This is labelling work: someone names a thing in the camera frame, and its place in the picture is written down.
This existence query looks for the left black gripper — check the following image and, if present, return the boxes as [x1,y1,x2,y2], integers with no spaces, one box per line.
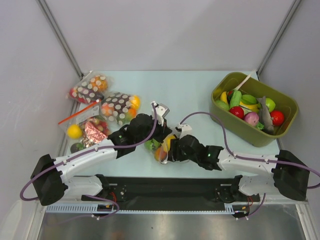
[135,115,172,145]

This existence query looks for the green fake apple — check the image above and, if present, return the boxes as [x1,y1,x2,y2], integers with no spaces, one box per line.
[144,139,161,151]

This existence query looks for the yellow fake lemon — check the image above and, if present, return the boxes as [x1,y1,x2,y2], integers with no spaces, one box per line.
[163,134,176,152]

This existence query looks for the clear zip top bag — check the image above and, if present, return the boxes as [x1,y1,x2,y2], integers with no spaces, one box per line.
[144,134,177,164]

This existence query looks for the orange fake fruit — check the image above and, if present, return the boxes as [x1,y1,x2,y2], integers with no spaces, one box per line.
[154,147,168,162]

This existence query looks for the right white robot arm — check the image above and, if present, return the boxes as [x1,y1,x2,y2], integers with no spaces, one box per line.
[163,134,310,201]

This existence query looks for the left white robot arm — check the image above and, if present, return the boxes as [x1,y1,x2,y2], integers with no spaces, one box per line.
[30,113,172,206]

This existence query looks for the polka dot bag near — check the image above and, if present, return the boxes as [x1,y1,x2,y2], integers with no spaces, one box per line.
[101,91,141,126]

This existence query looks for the polka dot bag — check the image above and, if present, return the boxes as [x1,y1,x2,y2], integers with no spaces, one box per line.
[101,91,141,126]
[66,70,114,105]

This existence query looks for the orange zip clear bag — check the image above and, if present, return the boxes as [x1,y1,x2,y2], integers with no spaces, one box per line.
[58,100,111,154]

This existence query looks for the polka dot bag far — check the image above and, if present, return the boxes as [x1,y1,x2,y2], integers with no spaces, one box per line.
[66,70,114,105]

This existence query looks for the yellow lemon in bag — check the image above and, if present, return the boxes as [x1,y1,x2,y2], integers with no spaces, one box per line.
[66,124,83,139]

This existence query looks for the grey fake fish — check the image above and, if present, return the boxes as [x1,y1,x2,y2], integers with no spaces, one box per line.
[257,96,274,135]

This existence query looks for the yellow banana in bin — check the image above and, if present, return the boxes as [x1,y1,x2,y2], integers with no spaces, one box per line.
[220,91,228,104]

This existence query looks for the red tomato in bin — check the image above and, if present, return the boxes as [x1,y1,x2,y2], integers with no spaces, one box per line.
[229,106,245,119]

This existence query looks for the pink onion in bin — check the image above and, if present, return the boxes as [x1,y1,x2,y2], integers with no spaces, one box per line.
[243,112,259,127]

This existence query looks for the green starfruit in bin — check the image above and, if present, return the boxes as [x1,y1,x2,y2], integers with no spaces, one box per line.
[241,94,257,105]

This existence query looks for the olive green plastic bin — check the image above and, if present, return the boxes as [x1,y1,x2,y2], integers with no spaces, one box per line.
[210,72,299,147]

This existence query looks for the green apple in bin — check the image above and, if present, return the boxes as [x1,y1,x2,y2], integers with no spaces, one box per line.
[265,97,276,113]

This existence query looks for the red apple in bin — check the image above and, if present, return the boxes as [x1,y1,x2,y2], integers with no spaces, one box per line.
[270,110,285,127]

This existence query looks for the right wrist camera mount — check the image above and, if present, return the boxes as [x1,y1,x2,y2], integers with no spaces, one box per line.
[174,123,193,139]

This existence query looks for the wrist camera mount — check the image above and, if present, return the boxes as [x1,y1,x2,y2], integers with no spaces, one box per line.
[174,123,193,139]
[151,101,170,127]

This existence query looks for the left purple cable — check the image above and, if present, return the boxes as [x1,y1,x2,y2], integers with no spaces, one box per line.
[19,102,158,201]

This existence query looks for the purple cable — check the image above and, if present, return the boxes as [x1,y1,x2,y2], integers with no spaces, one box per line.
[180,111,320,189]
[19,102,158,201]

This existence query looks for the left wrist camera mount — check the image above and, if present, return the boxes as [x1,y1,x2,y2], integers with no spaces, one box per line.
[151,101,170,127]

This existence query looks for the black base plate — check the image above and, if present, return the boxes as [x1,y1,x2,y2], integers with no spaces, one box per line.
[96,176,260,206]

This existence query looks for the white cable duct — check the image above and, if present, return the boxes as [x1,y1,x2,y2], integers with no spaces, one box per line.
[46,202,249,214]

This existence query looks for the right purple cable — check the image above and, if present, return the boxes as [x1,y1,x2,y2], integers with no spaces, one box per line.
[180,111,320,189]

